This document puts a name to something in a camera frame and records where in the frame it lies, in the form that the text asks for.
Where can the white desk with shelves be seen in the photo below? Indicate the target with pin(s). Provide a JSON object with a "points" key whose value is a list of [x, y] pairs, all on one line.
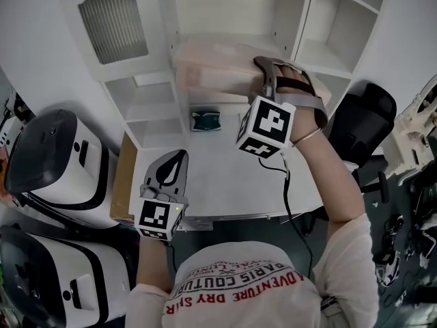
{"points": [[211, 12]]}

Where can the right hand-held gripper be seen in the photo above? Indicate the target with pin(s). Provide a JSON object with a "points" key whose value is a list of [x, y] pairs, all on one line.
{"points": [[269, 125]]}

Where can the person's white printed shirt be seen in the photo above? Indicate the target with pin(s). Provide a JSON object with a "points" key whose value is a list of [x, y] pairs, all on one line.
{"points": [[246, 292]]}

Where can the black office chair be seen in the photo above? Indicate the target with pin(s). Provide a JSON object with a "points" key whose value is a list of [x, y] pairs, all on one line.
{"points": [[365, 121]]}

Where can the long pink cardboard box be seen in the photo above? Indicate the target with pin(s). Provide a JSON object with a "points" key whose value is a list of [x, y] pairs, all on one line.
{"points": [[218, 70]]}

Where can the white vanity table with mirror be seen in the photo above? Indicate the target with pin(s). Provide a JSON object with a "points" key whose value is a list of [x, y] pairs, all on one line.
{"points": [[413, 132]]}

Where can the person's right hand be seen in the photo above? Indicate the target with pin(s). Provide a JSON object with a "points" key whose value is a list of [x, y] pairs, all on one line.
{"points": [[290, 80]]}

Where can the white table top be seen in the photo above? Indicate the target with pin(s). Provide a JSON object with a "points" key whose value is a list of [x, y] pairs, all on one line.
{"points": [[218, 176]]}

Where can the white and black machine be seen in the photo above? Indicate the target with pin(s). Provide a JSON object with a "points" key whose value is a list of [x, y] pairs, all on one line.
{"points": [[102, 275], [68, 169]]}

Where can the person's left forearm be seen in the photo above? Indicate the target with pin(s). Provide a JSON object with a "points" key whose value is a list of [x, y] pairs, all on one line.
{"points": [[153, 265]]}

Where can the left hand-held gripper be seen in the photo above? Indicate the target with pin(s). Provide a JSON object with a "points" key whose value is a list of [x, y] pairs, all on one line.
{"points": [[153, 217]]}

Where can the green packet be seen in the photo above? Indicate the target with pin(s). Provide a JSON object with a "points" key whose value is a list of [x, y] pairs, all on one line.
{"points": [[206, 121]]}

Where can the white and black floor device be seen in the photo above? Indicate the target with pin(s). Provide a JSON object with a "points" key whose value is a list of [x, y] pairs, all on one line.
{"points": [[389, 268]]}

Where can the flat brown cardboard sheet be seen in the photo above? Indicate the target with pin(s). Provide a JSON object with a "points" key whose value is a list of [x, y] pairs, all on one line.
{"points": [[123, 183]]}

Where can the person's right forearm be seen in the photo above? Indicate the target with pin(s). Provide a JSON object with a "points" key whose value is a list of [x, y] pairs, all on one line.
{"points": [[331, 176]]}

